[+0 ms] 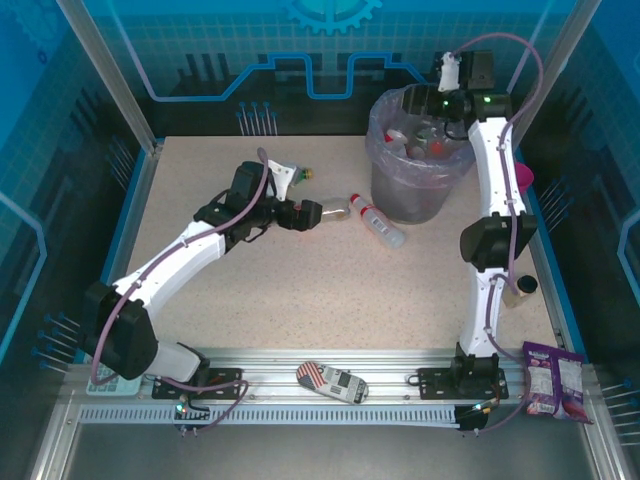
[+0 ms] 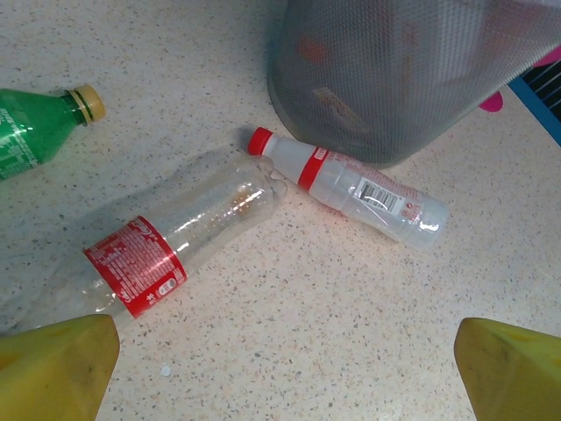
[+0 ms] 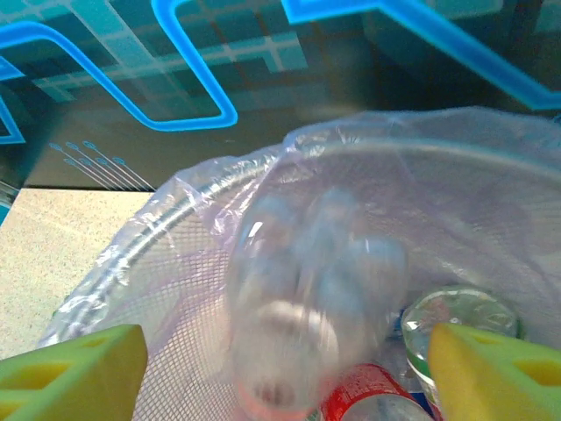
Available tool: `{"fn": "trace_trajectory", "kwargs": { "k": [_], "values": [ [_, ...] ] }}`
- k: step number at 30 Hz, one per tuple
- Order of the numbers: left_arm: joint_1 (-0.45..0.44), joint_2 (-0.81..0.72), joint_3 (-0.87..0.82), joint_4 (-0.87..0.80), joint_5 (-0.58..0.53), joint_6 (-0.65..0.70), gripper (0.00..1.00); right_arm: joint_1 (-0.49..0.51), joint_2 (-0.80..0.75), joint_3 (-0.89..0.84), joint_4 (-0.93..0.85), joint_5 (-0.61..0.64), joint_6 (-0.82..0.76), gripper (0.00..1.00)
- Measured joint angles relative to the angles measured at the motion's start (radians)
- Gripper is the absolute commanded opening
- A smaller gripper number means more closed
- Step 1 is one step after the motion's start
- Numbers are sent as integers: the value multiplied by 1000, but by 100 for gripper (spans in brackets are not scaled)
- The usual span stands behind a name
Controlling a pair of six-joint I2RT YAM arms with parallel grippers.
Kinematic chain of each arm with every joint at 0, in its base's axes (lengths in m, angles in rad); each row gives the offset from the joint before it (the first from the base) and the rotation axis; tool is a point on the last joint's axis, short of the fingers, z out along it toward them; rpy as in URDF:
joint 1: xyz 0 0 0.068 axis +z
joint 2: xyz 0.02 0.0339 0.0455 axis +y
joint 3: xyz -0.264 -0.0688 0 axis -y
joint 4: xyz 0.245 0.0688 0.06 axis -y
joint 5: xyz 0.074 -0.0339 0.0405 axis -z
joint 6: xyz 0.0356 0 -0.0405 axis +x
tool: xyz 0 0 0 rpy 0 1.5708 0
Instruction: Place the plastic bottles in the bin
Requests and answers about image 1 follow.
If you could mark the cola bottle with brown residue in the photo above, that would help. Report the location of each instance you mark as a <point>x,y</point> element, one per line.
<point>337,212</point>

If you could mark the cola bottle red cap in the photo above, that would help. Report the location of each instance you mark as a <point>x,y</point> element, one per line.
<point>436,147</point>

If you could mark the white label bottle red cap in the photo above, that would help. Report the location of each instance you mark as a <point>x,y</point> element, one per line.
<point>380,222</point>

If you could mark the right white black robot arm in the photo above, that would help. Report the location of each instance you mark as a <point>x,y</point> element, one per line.
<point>492,160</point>

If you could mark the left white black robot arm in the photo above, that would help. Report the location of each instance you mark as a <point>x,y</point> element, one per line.
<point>170,260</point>

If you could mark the grey bin with plastic liner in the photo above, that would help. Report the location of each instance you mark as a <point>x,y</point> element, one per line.
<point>380,150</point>

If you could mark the pink plastic goblet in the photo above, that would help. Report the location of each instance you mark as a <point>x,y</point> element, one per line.
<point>524,177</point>

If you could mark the flag print pouch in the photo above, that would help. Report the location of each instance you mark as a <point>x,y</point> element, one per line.
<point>332,382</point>

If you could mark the beige jar black lid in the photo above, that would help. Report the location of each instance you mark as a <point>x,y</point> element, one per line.
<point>521,290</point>

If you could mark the left small circuit board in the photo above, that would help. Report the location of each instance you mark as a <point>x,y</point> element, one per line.
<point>186,411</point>

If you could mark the small circuit board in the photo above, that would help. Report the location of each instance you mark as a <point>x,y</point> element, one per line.
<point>186,411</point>
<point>479,410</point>

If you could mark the pale green calculator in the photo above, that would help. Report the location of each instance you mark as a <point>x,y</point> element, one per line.
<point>107,387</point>

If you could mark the right small circuit board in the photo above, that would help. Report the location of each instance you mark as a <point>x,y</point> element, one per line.
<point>479,410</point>

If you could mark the white purple snack bag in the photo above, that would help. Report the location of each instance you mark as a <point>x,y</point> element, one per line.
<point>572,390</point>

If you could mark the aluminium frame post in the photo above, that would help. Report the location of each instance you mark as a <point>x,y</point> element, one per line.
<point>110,75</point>
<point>550,50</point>

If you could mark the aluminium mounting rail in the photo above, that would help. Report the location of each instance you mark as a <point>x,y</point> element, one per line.
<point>390,365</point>

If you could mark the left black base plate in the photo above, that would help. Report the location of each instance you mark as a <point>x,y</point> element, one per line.
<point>220,382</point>

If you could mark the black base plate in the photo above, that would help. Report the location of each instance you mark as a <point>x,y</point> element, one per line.
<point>435,382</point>
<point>220,382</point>

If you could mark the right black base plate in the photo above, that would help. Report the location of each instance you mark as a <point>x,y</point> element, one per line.
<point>435,382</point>

